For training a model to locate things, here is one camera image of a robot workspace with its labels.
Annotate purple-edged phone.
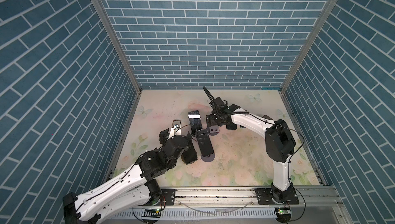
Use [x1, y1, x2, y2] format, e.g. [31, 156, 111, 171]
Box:
[195, 128, 215, 156]

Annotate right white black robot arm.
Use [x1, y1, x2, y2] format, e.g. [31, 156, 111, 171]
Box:
[206, 92, 296, 204]

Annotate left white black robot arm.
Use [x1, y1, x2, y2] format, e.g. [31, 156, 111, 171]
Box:
[63, 132, 193, 224]

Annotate purple-grey phone stand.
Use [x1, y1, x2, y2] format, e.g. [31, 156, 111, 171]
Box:
[201, 153, 215, 162]

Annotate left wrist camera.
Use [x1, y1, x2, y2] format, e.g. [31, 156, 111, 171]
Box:
[170, 119, 182, 137]

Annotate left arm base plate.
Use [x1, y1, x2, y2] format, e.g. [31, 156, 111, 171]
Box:
[145, 188, 176, 207]

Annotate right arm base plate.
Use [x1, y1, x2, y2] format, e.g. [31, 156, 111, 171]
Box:
[255, 187, 299, 205]

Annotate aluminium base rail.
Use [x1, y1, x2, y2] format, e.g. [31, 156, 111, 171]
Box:
[161, 186, 342, 208]

